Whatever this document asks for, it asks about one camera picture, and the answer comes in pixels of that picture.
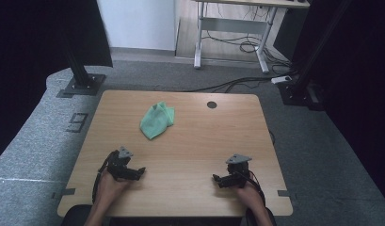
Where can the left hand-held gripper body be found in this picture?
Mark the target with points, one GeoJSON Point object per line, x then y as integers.
{"type": "Point", "coordinates": [118, 164]}

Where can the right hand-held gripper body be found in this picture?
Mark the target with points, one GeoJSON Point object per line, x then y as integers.
{"type": "Point", "coordinates": [239, 172]}

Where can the green cloth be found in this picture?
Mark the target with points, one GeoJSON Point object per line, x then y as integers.
{"type": "Point", "coordinates": [156, 121]}

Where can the person's left hand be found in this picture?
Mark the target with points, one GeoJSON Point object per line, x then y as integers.
{"type": "Point", "coordinates": [108, 188]}

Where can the person's right hand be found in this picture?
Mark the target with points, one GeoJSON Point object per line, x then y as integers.
{"type": "Point", "coordinates": [252, 197]}

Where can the grey tape strip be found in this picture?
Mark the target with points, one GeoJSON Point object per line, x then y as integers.
{"type": "Point", "coordinates": [284, 193]}
{"type": "Point", "coordinates": [67, 191]}

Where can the black round table grommet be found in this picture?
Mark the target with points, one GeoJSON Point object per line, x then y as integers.
{"type": "Point", "coordinates": [211, 104]}

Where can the black metal stand with base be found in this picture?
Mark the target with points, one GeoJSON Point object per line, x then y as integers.
{"type": "Point", "coordinates": [83, 84]}
{"type": "Point", "coordinates": [293, 94]}

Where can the white power strip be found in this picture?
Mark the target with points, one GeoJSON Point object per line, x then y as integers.
{"type": "Point", "coordinates": [281, 79]}

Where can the black curtain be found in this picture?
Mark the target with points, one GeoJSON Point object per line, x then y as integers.
{"type": "Point", "coordinates": [27, 47]}
{"type": "Point", "coordinates": [362, 94]}

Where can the white desk frame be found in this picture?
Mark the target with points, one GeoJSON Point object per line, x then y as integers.
{"type": "Point", "coordinates": [198, 34]}

